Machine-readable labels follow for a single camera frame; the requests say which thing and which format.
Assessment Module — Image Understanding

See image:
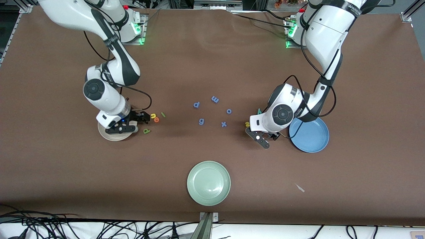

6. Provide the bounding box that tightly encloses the light brown plate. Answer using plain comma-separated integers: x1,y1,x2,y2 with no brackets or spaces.
98,121,138,142

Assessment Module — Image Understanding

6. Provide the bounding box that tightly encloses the blue plate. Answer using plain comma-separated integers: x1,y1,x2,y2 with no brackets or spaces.
289,116,330,153

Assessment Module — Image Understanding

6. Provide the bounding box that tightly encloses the pale green plate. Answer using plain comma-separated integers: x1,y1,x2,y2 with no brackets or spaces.
187,161,231,206

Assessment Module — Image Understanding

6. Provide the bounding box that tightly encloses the brown paper table cover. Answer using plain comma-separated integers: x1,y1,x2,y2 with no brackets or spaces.
0,6,425,227

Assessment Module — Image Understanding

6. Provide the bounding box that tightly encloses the aluminium corner profile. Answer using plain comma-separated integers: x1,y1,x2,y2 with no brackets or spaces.
400,0,425,23

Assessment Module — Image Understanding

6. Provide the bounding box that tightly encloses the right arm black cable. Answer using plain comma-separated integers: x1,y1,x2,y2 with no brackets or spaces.
83,30,152,115

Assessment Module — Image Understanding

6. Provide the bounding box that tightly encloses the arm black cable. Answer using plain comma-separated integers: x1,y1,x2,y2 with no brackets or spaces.
282,20,337,117
83,30,152,115

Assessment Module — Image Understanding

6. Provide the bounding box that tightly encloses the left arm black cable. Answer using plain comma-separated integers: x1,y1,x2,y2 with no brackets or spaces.
282,20,337,117

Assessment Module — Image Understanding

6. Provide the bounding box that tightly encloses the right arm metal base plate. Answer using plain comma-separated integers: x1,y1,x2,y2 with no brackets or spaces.
111,13,147,45

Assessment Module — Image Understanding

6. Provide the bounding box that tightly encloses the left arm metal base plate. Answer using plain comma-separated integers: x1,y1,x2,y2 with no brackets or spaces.
285,17,311,50

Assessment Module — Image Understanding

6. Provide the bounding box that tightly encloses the metal bracket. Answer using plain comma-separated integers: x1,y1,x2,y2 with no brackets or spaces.
190,212,219,239

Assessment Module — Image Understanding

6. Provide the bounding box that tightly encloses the black cable bundle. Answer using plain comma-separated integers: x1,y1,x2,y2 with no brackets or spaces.
0,204,200,239

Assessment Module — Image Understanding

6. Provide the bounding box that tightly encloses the aluminium frame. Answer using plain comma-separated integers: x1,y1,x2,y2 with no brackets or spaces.
168,0,266,11

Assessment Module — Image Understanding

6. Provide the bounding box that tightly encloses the aluminium side rail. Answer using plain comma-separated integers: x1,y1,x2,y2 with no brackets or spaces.
0,5,34,67

